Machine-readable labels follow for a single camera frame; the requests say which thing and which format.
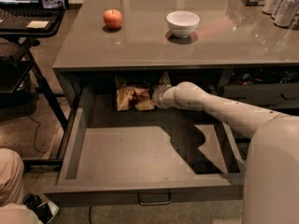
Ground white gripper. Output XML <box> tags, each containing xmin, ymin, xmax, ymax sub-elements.
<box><xmin>135</xmin><ymin>84</ymin><xmax>177</xmax><ymax>111</ymax></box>

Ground brown chip bag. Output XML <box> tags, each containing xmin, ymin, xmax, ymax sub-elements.
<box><xmin>114</xmin><ymin>72</ymin><xmax>172</xmax><ymax>112</ymax></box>

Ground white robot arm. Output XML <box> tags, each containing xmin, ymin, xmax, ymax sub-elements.
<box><xmin>152</xmin><ymin>81</ymin><xmax>299</xmax><ymax>224</ymax></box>

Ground open grey top drawer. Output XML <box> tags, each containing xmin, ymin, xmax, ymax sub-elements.
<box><xmin>44</xmin><ymin>87</ymin><xmax>244</xmax><ymax>206</ymax></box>

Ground grey right top drawer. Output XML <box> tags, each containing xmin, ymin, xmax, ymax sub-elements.
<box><xmin>222</xmin><ymin>83</ymin><xmax>299</xmax><ymax>109</ymax></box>

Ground white ceramic bowl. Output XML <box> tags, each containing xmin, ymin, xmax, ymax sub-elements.
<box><xmin>166</xmin><ymin>11</ymin><xmax>200</xmax><ymax>38</ymax></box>

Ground red apple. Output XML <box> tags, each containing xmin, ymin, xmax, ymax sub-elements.
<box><xmin>103</xmin><ymin>9</ymin><xmax>122</xmax><ymax>29</ymax></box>

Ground black laptop stand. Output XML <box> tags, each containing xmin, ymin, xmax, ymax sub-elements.
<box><xmin>0</xmin><ymin>10</ymin><xmax>73</xmax><ymax>169</ymax></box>

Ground yellow sticky note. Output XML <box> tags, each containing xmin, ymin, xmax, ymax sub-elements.
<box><xmin>27</xmin><ymin>21</ymin><xmax>48</xmax><ymax>29</ymax></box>

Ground smartphone with lit screen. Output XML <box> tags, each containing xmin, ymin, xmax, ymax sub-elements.
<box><xmin>40</xmin><ymin>0</ymin><xmax>69</xmax><ymax>9</ymax></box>

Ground black and white shoe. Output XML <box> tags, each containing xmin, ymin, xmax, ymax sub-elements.
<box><xmin>22</xmin><ymin>193</ymin><xmax>59</xmax><ymax>224</ymax></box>

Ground black laptop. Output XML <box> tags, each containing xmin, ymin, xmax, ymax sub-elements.
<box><xmin>0</xmin><ymin>0</ymin><xmax>64</xmax><ymax>33</ymax></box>

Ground white can middle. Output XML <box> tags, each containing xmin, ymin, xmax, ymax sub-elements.
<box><xmin>270</xmin><ymin>0</ymin><xmax>298</xmax><ymax>21</ymax></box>

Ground person's knee beige trousers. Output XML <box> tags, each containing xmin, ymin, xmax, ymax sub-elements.
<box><xmin>0</xmin><ymin>148</ymin><xmax>43</xmax><ymax>224</ymax></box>

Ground white can right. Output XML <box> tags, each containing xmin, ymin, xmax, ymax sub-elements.
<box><xmin>274</xmin><ymin>0</ymin><xmax>299</xmax><ymax>27</ymax></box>

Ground metal drawer handle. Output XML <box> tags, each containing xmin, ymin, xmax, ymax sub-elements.
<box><xmin>137</xmin><ymin>192</ymin><xmax>172</xmax><ymax>206</ymax></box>

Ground black cable on floor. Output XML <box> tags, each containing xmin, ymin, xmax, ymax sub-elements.
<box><xmin>24</xmin><ymin>109</ymin><xmax>48</xmax><ymax>161</ymax></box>

